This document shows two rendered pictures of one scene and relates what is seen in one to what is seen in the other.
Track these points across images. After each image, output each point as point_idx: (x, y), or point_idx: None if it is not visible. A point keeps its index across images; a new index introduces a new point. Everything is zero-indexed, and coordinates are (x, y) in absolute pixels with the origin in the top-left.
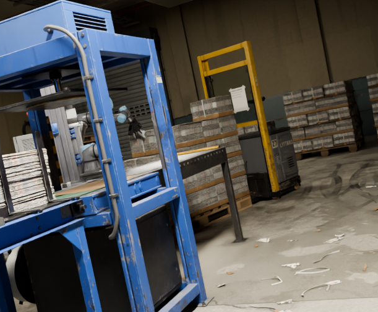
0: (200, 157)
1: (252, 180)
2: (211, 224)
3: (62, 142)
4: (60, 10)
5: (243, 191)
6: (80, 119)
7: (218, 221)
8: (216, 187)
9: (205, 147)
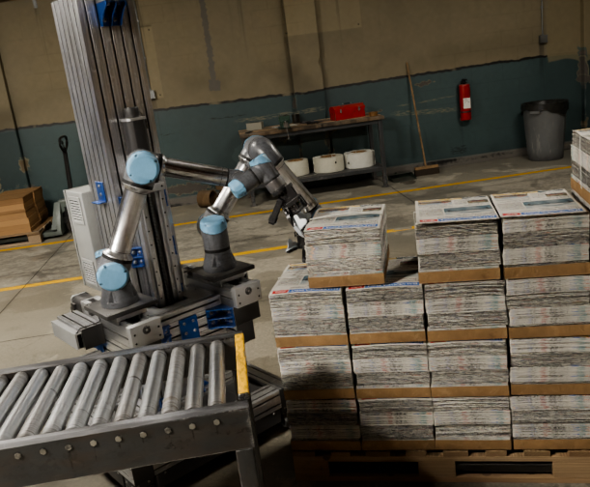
0: (36, 449)
1: None
2: (463, 482)
3: (112, 221)
4: None
5: None
6: (241, 152)
7: (488, 485)
8: (514, 402)
9: (498, 292)
